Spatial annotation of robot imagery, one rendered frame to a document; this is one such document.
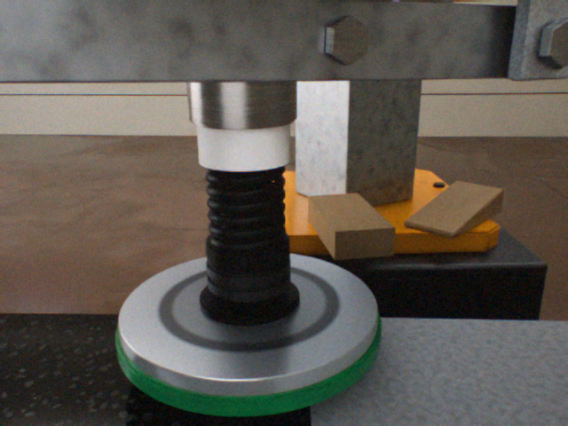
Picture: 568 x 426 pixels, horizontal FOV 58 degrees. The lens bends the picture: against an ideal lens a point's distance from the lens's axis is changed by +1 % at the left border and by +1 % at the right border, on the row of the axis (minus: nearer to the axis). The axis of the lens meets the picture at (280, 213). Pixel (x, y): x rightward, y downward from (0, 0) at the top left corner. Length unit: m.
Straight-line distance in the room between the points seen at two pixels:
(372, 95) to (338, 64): 0.68
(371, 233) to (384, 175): 0.28
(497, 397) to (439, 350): 0.07
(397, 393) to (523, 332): 0.16
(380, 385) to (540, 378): 0.13
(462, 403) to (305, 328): 0.13
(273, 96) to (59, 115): 6.83
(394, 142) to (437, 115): 5.34
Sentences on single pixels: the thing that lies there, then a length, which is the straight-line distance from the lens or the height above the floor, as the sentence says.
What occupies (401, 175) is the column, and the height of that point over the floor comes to 0.84.
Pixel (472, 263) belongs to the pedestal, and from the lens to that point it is 0.96.
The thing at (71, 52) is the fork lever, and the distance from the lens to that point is 0.31.
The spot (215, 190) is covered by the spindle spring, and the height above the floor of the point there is 1.01.
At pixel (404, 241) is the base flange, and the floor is 0.76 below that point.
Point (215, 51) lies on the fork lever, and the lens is 0.32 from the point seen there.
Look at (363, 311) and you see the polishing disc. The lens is 0.42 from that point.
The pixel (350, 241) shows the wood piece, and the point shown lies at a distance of 0.82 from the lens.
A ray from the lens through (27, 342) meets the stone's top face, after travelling 0.55.
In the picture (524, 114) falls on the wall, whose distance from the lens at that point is 6.68.
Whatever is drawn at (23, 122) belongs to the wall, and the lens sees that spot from 7.40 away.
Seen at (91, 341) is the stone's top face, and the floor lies 0.85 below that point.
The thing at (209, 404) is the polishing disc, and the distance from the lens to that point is 0.36.
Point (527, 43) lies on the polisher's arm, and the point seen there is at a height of 1.11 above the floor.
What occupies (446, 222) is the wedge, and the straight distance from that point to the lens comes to 0.98.
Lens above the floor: 1.11
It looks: 19 degrees down
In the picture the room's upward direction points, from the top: 1 degrees counter-clockwise
